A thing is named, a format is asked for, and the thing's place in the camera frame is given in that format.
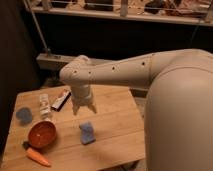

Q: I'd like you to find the metal tripod pole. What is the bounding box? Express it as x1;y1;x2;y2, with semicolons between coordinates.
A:
25;0;61;59

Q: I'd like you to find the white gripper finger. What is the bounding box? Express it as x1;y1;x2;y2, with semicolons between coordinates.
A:
73;105;80;115
88;104;97;113

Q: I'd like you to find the clear plastic bottle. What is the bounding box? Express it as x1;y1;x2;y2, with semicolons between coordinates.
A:
39;94;51;120

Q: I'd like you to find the wooden shelf rail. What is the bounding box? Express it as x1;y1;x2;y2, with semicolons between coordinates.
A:
35;53;213;88

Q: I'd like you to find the orange bowl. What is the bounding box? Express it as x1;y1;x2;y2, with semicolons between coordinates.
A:
28;121;57;149

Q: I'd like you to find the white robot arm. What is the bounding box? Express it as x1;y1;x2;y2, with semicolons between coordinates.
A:
60;49;213;171

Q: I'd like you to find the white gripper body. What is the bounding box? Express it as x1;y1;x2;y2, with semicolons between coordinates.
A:
71;85;93;106

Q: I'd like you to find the orange toy carrot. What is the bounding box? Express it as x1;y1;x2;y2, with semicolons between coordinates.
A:
26;148;51;167

